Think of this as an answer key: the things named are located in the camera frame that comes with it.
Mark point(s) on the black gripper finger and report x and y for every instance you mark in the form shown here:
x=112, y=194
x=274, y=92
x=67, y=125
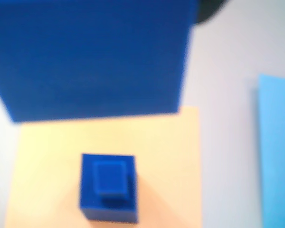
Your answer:
x=209, y=9

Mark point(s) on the medium blue cube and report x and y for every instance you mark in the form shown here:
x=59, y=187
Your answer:
x=85, y=59

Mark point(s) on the tiny blue cube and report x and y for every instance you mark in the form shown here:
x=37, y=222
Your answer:
x=110, y=178

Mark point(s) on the small blue cube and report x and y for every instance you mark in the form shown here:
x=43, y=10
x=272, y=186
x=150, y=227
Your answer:
x=88, y=190

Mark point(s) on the blue paper square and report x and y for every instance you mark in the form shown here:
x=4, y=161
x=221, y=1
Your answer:
x=278, y=154

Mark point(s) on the orange paper square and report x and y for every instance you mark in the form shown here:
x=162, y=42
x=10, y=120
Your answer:
x=50, y=166

